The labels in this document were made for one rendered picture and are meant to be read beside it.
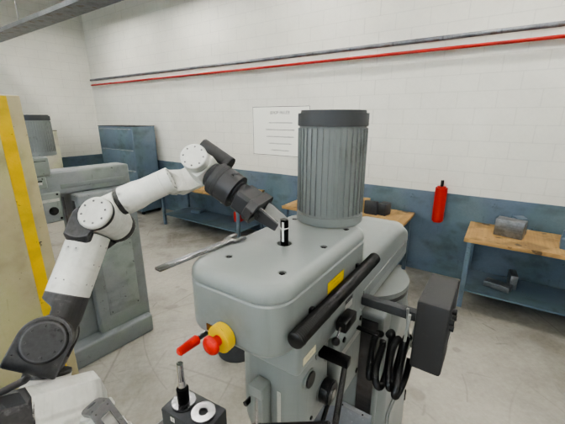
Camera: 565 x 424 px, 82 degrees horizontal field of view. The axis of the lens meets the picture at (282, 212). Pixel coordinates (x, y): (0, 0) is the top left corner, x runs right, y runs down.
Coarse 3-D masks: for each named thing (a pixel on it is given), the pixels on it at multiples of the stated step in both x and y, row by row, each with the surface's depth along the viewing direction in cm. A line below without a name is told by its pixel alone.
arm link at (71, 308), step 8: (48, 296) 70; (56, 296) 69; (64, 296) 70; (72, 296) 71; (48, 304) 69; (56, 304) 69; (64, 304) 70; (72, 304) 71; (80, 304) 72; (56, 312) 69; (64, 312) 69; (72, 312) 71; (80, 312) 72; (72, 320) 71; (80, 320) 73; (72, 328) 70; (72, 344) 75
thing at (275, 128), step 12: (252, 108) 590; (264, 108) 575; (276, 108) 562; (288, 108) 548; (300, 108) 535; (264, 120) 582; (276, 120) 568; (288, 120) 554; (264, 132) 588; (276, 132) 573; (288, 132) 559; (264, 144) 594; (276, 144) 579; (288, 144) 564
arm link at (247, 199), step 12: (228, 180) 78; (240, 180) 79; (216, 192) 79; (228, 192) 78; (240, 192) 77; (252, 192) 80; (228, 204) 82; (240, 204) 77; (252, 204) 75; (264, 204) 80; (252, 216) 77
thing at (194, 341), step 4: (204, 332) 76; (208, 332) 77; (196, 336) 74; (200, 336) 75; (204, 336) 76; (188, 340) 73; (192, 340) 73; (196, 340) 73; (184, 344) 71; (188, 344) 72; (192, 344) 72; (196, 344) 73; (180, 348) 70; (184, 348) 71; (188, 348) 71; (192, 348) 72; (180, 352) 70; (184, 352) 71
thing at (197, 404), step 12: (192, 396) 127; (168, 408) 124; (180, 408) 122; (192, 408) 124; (204, 408) 123; (216, 408) 124; (168, 420) 123; (180, 420) 119; (192, 420) 118; (204, 420) 117; (216, 420) 119
